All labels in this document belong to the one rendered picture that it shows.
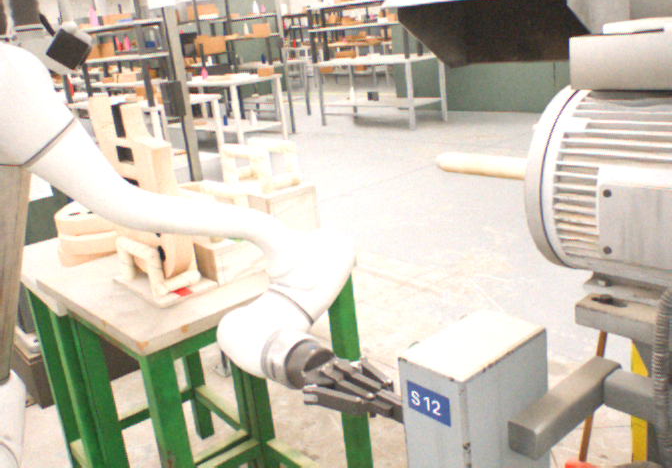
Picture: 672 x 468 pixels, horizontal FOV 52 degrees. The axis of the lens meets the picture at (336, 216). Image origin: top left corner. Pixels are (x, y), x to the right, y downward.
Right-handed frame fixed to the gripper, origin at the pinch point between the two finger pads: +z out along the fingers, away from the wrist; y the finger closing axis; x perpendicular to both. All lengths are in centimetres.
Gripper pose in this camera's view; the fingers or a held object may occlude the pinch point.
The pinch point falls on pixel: (398, 409)
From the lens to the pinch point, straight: 97.5
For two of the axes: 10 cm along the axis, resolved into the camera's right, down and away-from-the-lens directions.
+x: -1.1, -9.5, -2.8
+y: -7.5, 2.6, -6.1
